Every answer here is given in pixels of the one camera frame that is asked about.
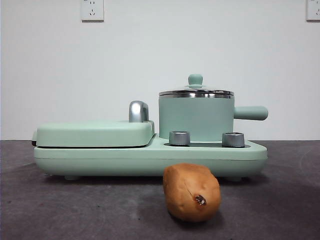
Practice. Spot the glass pot lid green knob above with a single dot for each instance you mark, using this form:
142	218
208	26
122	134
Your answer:
195	80

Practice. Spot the brown potato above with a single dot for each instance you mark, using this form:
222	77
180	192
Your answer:
187	192

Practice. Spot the mint green griddle lid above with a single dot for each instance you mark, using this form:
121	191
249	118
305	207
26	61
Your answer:
95	133

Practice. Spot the silver control knob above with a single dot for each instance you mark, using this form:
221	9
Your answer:
179	138
233	139

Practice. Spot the mint green breakfast machine base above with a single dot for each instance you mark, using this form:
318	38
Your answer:
100	160

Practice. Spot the white wall socket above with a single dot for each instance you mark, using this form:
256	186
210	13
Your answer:
313	11
92	11

